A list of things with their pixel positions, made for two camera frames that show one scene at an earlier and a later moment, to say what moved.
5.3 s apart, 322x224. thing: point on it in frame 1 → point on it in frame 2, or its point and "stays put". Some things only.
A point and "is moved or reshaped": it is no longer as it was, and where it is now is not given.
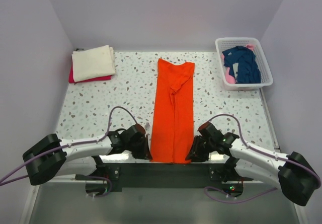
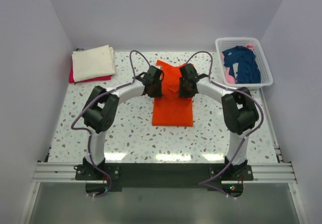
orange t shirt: [173, 124] is moved or reshaped
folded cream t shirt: [93, 63] stays put
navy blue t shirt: [248, 71] stays put
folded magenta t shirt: [71, 79] stays put
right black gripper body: [202, 148] → [183, 91]
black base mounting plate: [168, 175] stays put
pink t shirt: [230, 78] stays put
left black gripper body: [138, 149] → [156, 91]
